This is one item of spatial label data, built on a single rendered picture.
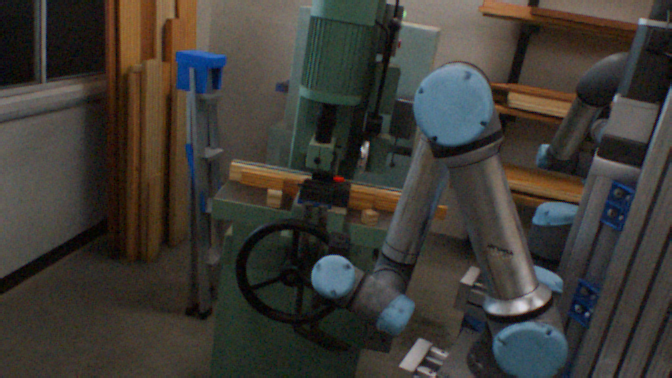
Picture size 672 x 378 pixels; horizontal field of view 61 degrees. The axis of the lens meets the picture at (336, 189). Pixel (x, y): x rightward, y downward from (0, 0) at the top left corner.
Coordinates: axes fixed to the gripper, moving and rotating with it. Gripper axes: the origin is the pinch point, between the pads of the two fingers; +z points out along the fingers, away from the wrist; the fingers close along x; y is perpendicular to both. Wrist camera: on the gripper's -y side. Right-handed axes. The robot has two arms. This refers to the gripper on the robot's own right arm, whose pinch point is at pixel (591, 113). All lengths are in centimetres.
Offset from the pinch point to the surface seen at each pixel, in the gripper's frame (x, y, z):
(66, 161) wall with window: -226, 41, 21
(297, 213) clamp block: -82, 19, -77
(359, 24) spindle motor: -72, -28, -57
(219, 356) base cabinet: -108, 70, -70
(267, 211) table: -93, 22, -69
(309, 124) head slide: -89, 2, -43
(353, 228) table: -70, 26, -66
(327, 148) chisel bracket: -80, 6, -56
